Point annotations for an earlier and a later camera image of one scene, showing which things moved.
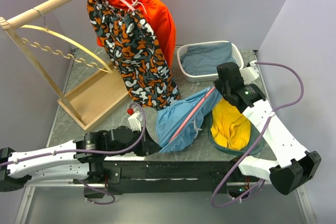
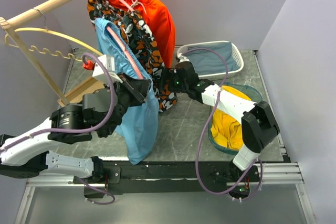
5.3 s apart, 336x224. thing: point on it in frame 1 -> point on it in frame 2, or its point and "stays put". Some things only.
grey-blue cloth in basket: (203, 59) stays put
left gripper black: (147, 145) -> (138, 88)
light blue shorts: (170, 117) -> (139, 130)
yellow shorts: (230, 127) stays put
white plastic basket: (207, 78) stays put
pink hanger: (192, 114) -> (126, 52)
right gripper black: (219, 85) -> (168, 74)
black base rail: (183, 176) stays put
